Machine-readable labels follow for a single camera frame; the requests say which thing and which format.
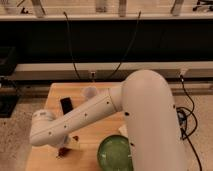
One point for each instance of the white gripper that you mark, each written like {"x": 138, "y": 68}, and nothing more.
{"x": 71, "y": 143}

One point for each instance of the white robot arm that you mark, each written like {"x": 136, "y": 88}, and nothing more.
{"x": 150, "y": 114}

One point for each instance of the green ceramic bowl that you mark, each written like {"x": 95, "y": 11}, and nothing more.
{"x": 114, "y": 154}

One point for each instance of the black smartphone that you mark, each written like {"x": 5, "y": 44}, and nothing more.
{"x": 66, "y": 105}

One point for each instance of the white sponge block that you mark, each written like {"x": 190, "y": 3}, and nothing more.
{"x": 123, "y": 130}

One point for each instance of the translucent plastic cup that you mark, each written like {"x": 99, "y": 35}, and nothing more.
{"x": 89, "y": 92}

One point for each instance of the white wall outlet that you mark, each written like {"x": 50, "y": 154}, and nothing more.
{"x": 92, "y": 74}

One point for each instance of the blue cable connector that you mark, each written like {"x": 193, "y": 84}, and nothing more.
{"x": 181, "y": 119}

